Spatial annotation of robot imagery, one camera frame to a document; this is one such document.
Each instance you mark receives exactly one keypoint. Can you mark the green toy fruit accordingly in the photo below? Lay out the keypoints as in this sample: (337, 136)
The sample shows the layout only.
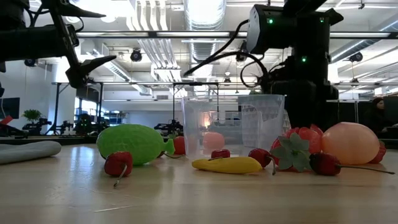
(133, 141)

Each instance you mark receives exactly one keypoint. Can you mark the toy peach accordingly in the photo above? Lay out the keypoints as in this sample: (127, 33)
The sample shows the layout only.
(351, 143)

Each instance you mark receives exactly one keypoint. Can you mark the dark monitor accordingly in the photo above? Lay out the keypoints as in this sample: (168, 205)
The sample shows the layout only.
(9, 108)

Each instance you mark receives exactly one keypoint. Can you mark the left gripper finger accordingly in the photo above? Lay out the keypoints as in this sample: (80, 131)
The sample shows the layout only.
(71, 9)
(90, 67)

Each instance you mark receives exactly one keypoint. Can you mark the background potted plant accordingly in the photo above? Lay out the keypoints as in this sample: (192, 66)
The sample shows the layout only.
(31, 115)

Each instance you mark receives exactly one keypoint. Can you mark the small red toy strawberry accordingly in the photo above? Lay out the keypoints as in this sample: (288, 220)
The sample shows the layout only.
(179, 145)

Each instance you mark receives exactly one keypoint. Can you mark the clear plastic tupperware container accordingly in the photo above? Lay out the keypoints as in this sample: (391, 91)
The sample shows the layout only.
(196, 124)

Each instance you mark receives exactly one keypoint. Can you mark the orange toy tangerine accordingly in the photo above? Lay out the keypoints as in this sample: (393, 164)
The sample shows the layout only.
(213, 140)

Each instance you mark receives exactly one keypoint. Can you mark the silver ventilation duct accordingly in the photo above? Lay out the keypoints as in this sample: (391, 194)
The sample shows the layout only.
(203, 18)

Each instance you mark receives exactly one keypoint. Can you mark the green succulent in white pot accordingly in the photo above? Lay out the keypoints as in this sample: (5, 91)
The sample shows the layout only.
(287, 123)

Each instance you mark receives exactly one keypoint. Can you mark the grey folded cloth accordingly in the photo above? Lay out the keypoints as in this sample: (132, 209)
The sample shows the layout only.
(25, 152)

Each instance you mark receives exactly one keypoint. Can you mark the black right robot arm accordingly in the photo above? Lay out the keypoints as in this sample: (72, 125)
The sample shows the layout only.
(311, 31)

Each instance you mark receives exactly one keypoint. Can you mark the yellow toy banana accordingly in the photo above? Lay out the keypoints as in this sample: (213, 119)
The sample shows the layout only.
(227, 165)

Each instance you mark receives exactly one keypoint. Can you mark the red toy cherry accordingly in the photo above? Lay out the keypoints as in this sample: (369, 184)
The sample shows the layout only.
(325, 164)
(118, 163)
(259, 156)
(221, 153)

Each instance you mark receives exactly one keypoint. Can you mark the black background stand frame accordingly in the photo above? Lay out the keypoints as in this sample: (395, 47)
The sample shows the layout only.
(57, 109)

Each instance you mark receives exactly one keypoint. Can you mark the red toy strawberry big leaf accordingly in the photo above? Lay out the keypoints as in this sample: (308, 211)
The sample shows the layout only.
(292, 152)

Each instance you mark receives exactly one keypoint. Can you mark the person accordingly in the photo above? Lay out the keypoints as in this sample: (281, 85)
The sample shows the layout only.
(376, 118)

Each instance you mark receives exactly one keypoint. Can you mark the pinkish red round toy fruit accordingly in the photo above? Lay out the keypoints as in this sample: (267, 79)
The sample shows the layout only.
(381, 152)

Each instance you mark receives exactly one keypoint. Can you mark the black hanging camera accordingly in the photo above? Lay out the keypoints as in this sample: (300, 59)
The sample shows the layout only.
(241, 56)
(356, 57)
(136, 56)
(30, 62)

